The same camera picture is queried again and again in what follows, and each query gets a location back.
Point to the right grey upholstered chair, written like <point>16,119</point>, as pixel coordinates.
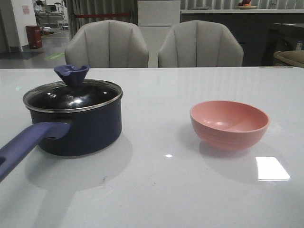
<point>198,43</point>

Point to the dark kitchen counter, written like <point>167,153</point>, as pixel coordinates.
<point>252,29</point>

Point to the fruit plate on counter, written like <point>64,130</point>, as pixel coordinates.
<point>245,5</point>

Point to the pink bowl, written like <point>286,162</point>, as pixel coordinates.
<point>228,125</point>

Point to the glass lid with blue knob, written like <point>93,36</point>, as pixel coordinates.
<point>73,93</point>

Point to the left grey upholstered chair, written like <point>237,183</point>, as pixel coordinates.
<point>108,44</point>

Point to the grey upholstered chair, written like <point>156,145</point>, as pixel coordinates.
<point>198,43</point>
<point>108,44</point>

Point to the red barrier belt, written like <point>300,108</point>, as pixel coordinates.
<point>111,15</point>

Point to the dark blue saucepan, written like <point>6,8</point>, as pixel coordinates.
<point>69,134</point>

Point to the beige cushion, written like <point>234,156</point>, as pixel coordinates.
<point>293,58</point>

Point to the white refrigerator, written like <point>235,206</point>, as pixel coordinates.
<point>154,18</point>

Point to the red trash bin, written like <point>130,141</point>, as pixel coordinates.
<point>34,36</point>

